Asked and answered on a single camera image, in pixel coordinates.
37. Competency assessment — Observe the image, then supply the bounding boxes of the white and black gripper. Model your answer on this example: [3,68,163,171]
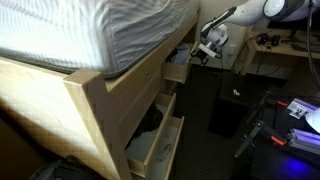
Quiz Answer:
[191,41,222,66]

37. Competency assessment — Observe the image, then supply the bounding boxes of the wooden drawer with blue cloth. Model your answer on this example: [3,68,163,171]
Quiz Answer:
[162,40,198,84]

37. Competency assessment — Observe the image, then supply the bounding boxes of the light blue cloth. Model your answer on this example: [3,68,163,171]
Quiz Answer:
[173,44,191,66]

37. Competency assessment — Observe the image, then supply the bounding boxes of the black box with white logo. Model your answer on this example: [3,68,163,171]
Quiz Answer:
[208,71,288,139]

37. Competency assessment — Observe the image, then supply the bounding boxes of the black headphones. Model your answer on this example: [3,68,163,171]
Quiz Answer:
[255,32,282,47]

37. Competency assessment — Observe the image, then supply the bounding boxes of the black clamp with orange tip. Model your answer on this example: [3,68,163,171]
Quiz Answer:
[233,119,288,159]
[246,91,289,124]

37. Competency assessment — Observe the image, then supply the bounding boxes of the black crumpled cloth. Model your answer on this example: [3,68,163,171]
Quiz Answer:
[131,103,164,143]

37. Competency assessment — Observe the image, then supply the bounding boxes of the light wooden desk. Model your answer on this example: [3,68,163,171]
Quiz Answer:
[239,19,320,76]

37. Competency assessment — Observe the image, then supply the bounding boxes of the shallow wooden drawer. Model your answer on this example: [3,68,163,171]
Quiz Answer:
[146,115,185,180]

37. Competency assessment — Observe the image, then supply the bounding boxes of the black flat screen monitor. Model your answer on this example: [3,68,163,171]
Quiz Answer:
[268,19,320,34]

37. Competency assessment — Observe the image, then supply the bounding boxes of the dark flat desk device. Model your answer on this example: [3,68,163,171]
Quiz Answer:
[291,41,320,54]

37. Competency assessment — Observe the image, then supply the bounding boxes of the wooden drawer with grey lining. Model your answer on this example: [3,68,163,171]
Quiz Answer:
[124,92,178,178]

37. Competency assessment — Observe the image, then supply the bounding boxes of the black robot cart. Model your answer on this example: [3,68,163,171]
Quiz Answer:
[229,86,320,180]

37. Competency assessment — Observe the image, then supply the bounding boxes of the aluminium extrusion bar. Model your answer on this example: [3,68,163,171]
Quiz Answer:
[288,128,320,156]

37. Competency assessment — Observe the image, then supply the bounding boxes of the mattress with striped grey sheet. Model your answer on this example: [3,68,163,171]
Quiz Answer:
[0,0,201,79]

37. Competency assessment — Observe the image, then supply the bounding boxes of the black backpack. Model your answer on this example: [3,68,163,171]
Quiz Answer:
[28,156,104,180]

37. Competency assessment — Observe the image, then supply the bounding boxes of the white wall outlet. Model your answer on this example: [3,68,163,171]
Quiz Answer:
[226,44,238,56]

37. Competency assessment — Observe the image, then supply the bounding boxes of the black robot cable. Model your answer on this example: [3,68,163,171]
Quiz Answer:
[305,0,320,92]

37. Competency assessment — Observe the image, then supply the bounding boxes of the aluminium bracket plate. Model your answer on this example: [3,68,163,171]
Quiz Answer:
[287,97,319,120]

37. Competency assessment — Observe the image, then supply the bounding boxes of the light wooden bed frame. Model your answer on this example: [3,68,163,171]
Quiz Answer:
[0,8,201,180]

